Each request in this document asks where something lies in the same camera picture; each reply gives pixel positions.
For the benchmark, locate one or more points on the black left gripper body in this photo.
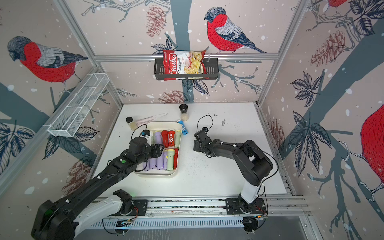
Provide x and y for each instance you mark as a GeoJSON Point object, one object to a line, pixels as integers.
{"type": "Point", "coordinates": [155, 151]}

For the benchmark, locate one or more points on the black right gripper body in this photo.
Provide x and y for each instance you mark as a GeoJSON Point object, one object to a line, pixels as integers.
{"type": "Point", "coordinates": [197, 148]}

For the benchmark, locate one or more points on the purple flashlight yellow head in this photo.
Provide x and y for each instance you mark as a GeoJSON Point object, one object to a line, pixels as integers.
{"type": "Point", "coordinates": [153, 163]}

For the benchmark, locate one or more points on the green flashlight front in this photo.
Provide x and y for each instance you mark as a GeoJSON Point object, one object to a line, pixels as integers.
{"type": "Point", "coordinates": [170, 158]}

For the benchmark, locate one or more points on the long red flashlight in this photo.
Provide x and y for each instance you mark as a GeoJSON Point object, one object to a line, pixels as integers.
{"type": "Point", "coordinates": [165, 138]}

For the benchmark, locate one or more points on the blue flashlight back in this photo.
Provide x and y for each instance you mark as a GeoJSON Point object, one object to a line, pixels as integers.
{"type": "Point", "coordinates": [184, 129]}

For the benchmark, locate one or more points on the red flashlight back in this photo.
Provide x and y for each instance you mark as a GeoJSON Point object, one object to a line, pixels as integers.
{"type": "Point", "coordinates": [176, 158]}

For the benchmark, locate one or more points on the short red flashlight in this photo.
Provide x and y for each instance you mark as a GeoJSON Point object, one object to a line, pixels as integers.
{"type": "Point", "coordinates": [171, 136]}

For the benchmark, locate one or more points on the cream plastic storage tray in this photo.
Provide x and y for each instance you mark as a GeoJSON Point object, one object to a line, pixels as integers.
{"type": "Point", "coordinates": [158, 126]}

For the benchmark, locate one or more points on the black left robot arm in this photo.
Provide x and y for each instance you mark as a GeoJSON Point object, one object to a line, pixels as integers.
{"type": "Point", "coordinates": [66, 218]}

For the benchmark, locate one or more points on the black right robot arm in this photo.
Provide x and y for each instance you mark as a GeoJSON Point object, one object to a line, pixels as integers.
{"type": "Point", "coordinates": [252, 162]}

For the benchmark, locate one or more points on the large spice jar black lid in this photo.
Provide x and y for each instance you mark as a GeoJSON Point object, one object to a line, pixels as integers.
{"type": "Point", "coordinates": [184, 112]}

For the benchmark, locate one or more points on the small spice jar black lid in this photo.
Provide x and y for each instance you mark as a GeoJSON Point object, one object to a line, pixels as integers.
{"type": "Point", "coordinates": [132, 124]}

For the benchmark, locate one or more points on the red cassava chips bag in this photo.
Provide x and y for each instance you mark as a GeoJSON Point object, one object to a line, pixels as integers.
{"type": "Point", "coordinates": [183, 62]}

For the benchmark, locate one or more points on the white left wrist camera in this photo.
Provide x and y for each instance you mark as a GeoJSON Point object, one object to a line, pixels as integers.
{"type": "Point", "coordinates": [146, 133]}

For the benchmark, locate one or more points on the pink handled metal tongs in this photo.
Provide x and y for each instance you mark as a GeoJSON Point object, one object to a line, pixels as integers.
{"type": "Point", "coordinates": [150, 119]}

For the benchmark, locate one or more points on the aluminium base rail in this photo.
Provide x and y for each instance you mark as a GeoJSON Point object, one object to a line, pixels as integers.
{"type": "Point", "coordinates": [171, 214]}

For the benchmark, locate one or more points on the black wall basket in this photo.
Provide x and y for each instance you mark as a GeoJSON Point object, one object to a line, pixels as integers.
{"type": "Point", "coordinates": [208, 69]}

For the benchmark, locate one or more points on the white wire mesh shelf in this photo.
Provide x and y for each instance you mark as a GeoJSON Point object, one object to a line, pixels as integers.
{"type": "Point", "coordinates": [70, 119]}

